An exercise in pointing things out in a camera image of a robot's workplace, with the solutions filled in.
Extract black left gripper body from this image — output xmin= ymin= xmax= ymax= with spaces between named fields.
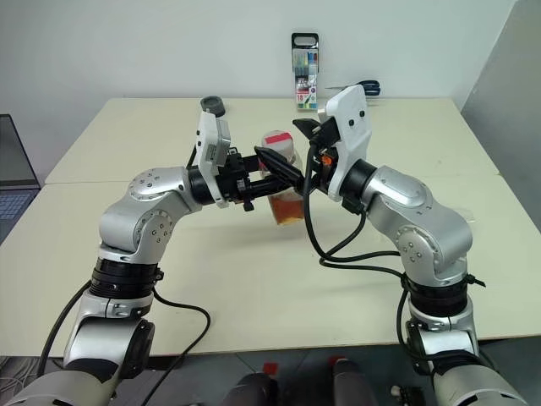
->
xmin=216 ymin=147 xmax=256 ymax=212

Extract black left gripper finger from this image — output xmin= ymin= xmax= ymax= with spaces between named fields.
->
xmin=253 ymin=145 xmax=303 ymax=182
xmin=249 ymin=176 xmax=304 ymax=199

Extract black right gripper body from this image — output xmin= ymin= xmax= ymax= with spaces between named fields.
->
xmin=310 ymin=118 xmax=342 ymax=192

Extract clear bottle with orange drink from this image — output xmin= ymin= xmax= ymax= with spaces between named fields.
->
xmin=259 ymin=129 xmax=306 ymax=228

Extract marker pen pack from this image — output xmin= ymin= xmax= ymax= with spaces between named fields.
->
xmin=290 ymin=31 xmax=321 ymax=112

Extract black round tape roll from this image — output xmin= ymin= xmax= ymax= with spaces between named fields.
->
xmin=200 ymin=96 xmax=226 ymax=117

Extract grey partition panel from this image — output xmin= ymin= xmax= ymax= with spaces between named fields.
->
xmin=460 ymin=0 xmax=541 ymax=239

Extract dark rounded shape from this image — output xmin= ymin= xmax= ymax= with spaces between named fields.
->
xmin=331 ymin=359 xmax=374 ymax=406
xmin=222 ymin=371 xmax=281 ymax=406

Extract grey laptop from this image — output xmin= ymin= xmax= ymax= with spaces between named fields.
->
xmin=0 ymin=113 xmax=44 ymax=247

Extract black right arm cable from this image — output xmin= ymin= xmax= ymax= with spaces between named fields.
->
xmin=300 ymin=141 xmax=429 ymax=378

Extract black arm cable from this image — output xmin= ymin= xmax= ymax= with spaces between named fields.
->
xmin=36 ymin=282 xmax=212 ymax=406
xmin=300 ymin=141 xmax=429 ymax=378

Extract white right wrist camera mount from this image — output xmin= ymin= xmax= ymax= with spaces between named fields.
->
xmin=317 ymin=84 xmax=374 ymax=202

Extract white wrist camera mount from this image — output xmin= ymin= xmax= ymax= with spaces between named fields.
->
xmin=195 ymin=110 xmax=234 ymax=209
xmin=317 ymin=84 xmax=374 ymax=202

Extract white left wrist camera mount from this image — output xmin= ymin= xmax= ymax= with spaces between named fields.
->
xmin=195 ymin=110 xmax=234 ymax=209

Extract blue handled scissors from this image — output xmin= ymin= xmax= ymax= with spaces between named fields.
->
xmin=324 ymin=80 xmax=382 ymax=98

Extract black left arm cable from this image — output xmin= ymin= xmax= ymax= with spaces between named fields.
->
xmin=36 ymin=282 xmax=212 ymax=406

